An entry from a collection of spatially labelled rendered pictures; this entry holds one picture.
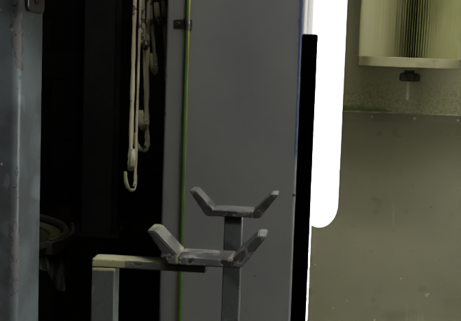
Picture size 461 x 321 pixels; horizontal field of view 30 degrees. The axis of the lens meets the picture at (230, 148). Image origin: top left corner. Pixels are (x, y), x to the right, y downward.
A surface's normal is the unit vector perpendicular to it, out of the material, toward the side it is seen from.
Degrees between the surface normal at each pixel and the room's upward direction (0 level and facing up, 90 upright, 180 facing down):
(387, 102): 90
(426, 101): 90
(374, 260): 57
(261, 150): 90
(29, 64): 90
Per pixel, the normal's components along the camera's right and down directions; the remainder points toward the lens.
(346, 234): -0.06, -0.47
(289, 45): -0.09, 0.08
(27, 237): 0.99, 0.04
